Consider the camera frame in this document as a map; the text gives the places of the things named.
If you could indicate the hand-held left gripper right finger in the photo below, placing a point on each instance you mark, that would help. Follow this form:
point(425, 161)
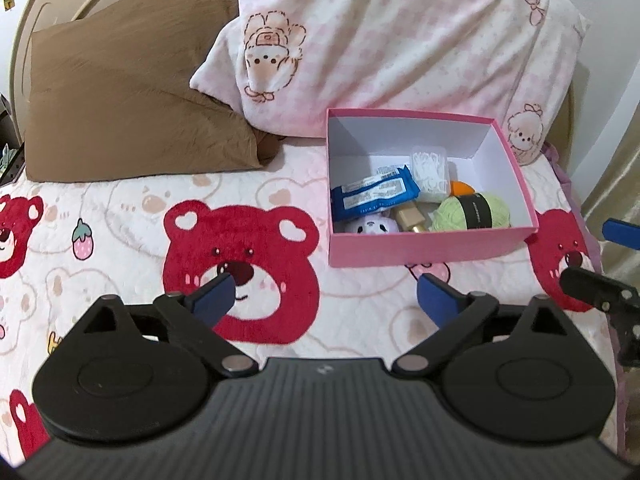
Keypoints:
point(440, 302)

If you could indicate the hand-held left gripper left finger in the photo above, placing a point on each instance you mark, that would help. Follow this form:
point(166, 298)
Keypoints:
point(215, 300)

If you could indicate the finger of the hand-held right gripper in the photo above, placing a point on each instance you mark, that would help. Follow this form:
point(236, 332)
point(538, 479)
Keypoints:
point(590, 287)
point(622, 232)

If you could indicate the pink cardboard box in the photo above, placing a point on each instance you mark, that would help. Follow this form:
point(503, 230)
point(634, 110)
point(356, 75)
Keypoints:
point(425, 250)

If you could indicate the green yarn ball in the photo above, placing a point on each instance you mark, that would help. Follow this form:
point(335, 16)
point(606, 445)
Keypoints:
point(450, 215)

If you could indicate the gold-capped foundation bottle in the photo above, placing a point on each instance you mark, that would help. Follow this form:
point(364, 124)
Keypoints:
point(410, 217)

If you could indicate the purple plush toy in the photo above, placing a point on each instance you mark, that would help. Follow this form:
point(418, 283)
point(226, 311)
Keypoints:
point(372, 225)

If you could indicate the orange makeup sponge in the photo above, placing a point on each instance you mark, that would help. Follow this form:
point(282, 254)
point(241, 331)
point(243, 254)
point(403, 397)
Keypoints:
point(461, 189)

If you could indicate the clear cotton swab box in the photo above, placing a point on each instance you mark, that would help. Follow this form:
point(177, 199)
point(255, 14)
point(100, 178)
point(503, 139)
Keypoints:
point(430, 175)

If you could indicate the blue wet wipes packet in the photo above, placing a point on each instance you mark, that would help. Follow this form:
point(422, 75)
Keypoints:
point(370, 195)

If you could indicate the white tissue packet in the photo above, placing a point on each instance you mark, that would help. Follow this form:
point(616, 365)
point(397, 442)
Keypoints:
point(387, 170)

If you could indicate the gold curtain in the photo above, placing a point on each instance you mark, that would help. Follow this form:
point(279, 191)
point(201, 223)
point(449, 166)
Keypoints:
point(620, 185)

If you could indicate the red bear printed blanket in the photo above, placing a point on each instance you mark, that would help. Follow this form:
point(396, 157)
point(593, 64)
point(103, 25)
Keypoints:
point(125, 235)

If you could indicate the brown pillow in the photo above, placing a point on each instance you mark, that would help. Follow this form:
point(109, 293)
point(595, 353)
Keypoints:
point(125, 85)

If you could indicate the cluttered bedside table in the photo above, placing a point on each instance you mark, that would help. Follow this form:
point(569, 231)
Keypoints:
point(7, 160)

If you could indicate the pink printed pillow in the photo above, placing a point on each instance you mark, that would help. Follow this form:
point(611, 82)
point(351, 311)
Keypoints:
point(375, 35)

